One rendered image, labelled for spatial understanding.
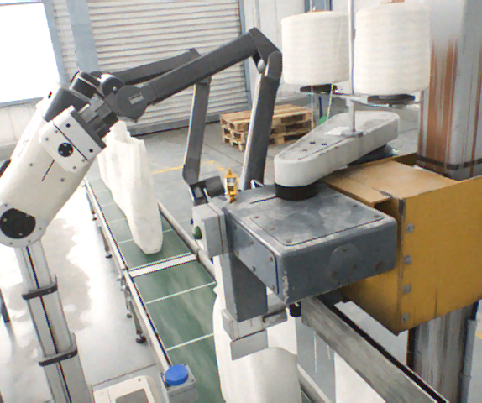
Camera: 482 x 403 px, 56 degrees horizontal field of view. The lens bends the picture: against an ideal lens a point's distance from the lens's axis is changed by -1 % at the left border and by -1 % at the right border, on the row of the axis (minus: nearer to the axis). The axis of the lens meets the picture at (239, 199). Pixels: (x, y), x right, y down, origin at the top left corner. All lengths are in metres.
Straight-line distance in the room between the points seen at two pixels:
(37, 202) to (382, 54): 1.00
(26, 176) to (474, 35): 1.12
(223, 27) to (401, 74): 8.09
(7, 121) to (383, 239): 7.88
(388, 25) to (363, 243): 0.38
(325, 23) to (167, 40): 7.57
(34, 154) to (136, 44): 7.20
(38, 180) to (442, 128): 1.02
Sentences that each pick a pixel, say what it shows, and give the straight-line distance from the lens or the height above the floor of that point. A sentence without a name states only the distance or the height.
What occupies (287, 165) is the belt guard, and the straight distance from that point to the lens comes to 0.90.
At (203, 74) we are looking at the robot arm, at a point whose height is 1.57.
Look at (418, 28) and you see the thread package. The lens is 0.91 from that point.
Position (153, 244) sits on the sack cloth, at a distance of 2.97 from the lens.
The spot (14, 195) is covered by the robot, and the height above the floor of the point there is 1.29.
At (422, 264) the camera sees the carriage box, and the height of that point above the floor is 1.18.
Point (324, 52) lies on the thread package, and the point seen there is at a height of 1.60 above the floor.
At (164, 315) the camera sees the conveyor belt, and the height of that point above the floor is 0.38.
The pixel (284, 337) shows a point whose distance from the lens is 1.34.
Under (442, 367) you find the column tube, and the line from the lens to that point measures 1.37.
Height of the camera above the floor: 1.67
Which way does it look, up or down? 21 degrees down
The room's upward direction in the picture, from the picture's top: 6 degrees counter-clockwise
